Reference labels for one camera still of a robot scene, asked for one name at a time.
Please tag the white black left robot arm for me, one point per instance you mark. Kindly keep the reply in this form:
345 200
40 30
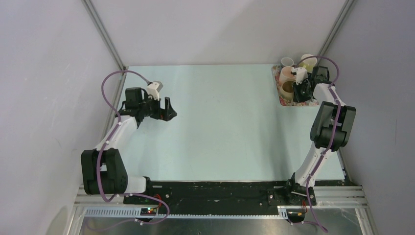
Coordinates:
103 168

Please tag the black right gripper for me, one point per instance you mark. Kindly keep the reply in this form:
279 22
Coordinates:
297 97

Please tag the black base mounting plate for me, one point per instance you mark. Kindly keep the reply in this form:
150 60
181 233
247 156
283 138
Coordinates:
218 198

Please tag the aluminium frame rail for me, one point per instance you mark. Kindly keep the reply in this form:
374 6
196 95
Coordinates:
327 198

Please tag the floral pattern tray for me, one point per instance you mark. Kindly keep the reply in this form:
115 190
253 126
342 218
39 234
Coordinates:
276 71

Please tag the yellow mug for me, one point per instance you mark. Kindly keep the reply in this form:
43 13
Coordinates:
308 62

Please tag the grey blue mug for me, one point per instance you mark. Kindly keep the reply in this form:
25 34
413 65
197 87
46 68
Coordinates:
287 62

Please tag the orange mug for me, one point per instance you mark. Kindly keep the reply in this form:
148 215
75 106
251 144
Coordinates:
286 75

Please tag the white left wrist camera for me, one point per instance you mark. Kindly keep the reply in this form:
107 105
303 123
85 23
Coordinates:
153 89

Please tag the tan ceramic mug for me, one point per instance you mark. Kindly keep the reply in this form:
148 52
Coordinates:
287 91

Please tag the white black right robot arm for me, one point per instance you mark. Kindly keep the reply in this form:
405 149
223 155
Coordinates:
330 131

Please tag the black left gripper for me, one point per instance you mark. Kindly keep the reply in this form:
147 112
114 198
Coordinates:
165 114

